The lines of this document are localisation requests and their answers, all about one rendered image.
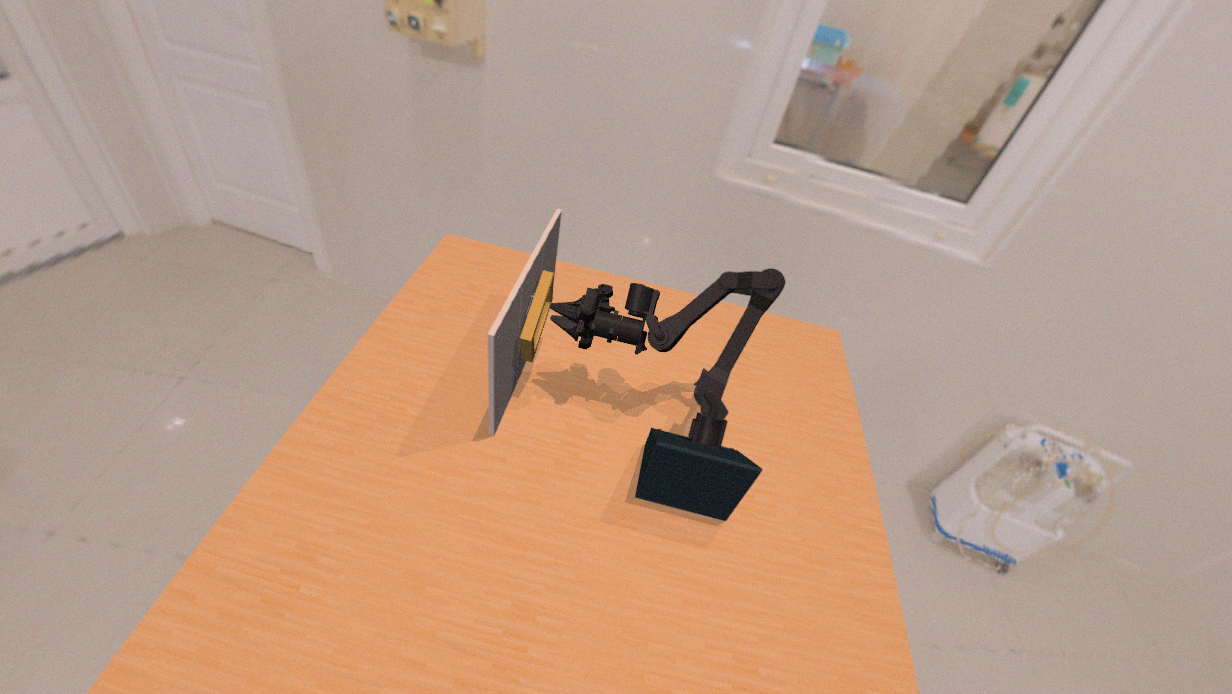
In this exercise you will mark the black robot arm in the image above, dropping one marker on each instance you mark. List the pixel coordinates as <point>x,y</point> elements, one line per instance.
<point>764,287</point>

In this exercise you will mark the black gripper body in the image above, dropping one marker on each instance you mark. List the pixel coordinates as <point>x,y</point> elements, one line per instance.
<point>596,322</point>

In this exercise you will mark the gold picture frame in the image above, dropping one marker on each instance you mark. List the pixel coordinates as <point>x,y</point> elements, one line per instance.
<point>537,316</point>

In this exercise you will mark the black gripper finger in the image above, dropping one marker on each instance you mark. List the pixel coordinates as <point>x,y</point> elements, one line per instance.
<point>567,325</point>
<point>570,310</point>

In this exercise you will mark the grey wall panel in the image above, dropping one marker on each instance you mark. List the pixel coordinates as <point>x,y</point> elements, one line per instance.
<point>505,362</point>

